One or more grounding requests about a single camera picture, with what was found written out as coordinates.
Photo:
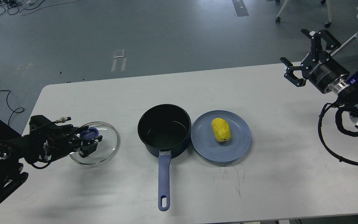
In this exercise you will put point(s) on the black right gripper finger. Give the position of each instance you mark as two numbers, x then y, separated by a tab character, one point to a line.
289	74
323	44

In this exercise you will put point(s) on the dark blue saucepan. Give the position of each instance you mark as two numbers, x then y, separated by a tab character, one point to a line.
165	131

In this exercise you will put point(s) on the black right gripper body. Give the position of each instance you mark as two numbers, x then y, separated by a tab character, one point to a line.
322	72

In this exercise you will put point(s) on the glass pot lid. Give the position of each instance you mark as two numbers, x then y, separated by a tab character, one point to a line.
105	148

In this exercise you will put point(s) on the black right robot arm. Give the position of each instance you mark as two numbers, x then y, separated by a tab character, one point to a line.
346	116

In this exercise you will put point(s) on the blue plate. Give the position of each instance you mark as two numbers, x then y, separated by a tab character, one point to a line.
206	145

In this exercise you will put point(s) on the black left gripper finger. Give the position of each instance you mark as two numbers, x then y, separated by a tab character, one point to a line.
84	147
86	135

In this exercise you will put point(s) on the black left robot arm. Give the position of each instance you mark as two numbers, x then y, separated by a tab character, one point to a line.
25	147

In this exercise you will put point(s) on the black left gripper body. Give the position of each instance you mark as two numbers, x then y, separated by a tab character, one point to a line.
58	142

